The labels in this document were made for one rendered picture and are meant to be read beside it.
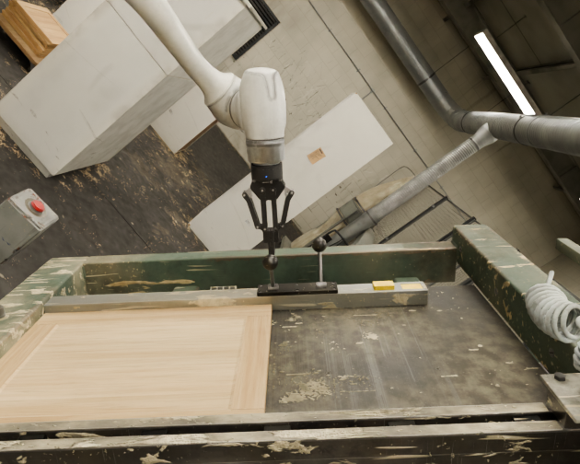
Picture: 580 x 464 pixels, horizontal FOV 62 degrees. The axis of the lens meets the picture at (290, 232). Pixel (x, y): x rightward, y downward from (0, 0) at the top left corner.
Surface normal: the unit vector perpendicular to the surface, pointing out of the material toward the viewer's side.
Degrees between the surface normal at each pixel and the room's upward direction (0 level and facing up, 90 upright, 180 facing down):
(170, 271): 90
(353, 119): 90
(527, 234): 90
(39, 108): 90
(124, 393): 55
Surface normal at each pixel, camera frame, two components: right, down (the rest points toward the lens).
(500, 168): -0.06, 0.26
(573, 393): -0.04, -0.94
